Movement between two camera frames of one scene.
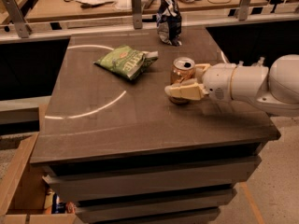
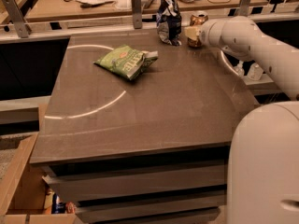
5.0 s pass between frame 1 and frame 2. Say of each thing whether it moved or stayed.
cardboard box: stayed
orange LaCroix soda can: moved
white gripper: moved
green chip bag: stayed
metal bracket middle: stayed
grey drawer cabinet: stayed
